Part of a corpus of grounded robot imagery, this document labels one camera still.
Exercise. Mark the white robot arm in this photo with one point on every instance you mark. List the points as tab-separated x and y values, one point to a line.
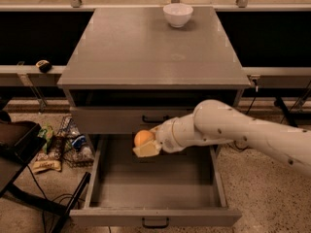
213	122

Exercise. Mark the black yellow tape measure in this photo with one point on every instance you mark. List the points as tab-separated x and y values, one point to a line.
44	66

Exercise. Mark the snack bag on floor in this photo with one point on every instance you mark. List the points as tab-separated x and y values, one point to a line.
45	162

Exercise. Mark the orange fruit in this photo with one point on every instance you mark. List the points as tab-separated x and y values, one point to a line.
142	137

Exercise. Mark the grey drawer cabinet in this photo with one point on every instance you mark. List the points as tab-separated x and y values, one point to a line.
132	58

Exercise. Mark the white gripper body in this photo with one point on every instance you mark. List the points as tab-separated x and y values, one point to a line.
165	136

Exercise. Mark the wire basket with items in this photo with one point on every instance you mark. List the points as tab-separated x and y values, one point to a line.
77	152

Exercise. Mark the green snack bag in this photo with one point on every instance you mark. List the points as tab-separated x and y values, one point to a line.
46	132

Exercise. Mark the white ceramic bowl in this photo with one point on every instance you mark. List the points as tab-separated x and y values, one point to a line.
177	14

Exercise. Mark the open grey lower drawer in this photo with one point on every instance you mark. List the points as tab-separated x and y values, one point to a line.
179	189

